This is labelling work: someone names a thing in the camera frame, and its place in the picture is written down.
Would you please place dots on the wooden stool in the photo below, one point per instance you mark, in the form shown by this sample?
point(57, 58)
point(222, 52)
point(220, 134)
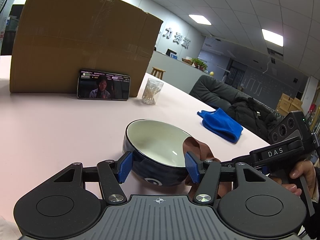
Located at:
point(158, 72)

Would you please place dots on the pile of brown cartons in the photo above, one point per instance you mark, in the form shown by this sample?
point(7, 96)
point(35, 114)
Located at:
point(290, 105)

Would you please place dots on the potted green plant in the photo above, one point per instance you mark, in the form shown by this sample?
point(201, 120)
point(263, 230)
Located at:
point(199, 63)

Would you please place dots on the brown cloth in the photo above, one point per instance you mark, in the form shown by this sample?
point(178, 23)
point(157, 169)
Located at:
point(200, 148)

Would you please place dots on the wall lettering sign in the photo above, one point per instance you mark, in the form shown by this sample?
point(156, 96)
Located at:
point(175, 39)

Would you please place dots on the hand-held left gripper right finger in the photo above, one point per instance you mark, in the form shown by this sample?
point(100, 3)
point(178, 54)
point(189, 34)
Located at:
point(192, 168)

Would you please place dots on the computer monitor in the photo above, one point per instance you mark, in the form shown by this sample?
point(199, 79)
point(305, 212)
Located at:
point(172, 54)

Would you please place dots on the woven basket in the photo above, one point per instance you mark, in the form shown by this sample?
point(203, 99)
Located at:
point(187, 60)

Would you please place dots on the person's right hand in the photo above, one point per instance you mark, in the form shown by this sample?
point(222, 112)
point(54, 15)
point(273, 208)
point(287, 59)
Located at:
point(303, 170)

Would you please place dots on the black jacket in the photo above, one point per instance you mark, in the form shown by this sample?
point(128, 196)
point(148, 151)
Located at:
point(252, 116)

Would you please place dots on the blue cloth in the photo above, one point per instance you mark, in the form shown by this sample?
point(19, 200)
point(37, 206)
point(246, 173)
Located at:
point(221, 125)

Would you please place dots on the large brown cardboard box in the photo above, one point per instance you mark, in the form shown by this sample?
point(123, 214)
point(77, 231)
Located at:
point(75, 35)

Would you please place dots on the black smartphone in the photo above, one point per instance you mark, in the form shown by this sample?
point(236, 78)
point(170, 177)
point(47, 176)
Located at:
point(103, 86)

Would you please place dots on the white reception counter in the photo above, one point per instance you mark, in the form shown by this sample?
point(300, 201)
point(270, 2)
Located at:
point(175, 66)

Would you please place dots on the clear cotton swab jar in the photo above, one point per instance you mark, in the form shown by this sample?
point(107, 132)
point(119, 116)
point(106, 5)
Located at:
point(152, 93)

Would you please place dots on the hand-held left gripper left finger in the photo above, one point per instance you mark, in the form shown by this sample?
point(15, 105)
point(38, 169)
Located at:
point(125, 170)

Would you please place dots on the ceiling light panel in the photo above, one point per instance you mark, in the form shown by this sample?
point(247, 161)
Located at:
point(200, 19)
point(272, 37)

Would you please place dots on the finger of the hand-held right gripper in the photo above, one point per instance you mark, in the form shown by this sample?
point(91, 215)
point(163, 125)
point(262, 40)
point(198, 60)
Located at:
point(232, 162)

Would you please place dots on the dark blue bowl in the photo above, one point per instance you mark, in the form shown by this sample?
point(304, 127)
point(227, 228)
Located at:
point(155, 140)

